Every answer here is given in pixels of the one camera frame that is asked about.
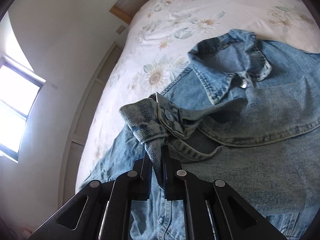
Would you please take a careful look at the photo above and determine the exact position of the left wall switch plate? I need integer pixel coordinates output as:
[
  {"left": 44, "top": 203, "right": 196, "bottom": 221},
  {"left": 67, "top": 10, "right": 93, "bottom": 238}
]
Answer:
[{"left": 116, "top": 25, "right": 126, "bottom": 34}]

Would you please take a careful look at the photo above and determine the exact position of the floral pink bed cover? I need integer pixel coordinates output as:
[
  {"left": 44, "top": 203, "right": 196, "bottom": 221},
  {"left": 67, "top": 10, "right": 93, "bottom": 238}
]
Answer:
[{"left": 76, "top": 0, "right": 319, "bottom": 186}]

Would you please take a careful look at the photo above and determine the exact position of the bright window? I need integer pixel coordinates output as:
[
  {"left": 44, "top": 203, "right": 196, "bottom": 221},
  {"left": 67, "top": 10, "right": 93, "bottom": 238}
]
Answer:
[{"left": 1, "top": 55, "right": 46, "bottom": 163}]

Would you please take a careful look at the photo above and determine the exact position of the blue denim jacket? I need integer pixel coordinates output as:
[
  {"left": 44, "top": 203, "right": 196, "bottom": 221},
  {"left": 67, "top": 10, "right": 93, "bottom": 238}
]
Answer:
[{"left": 88, "top": 29, "right": 319, "bottom": 239}]

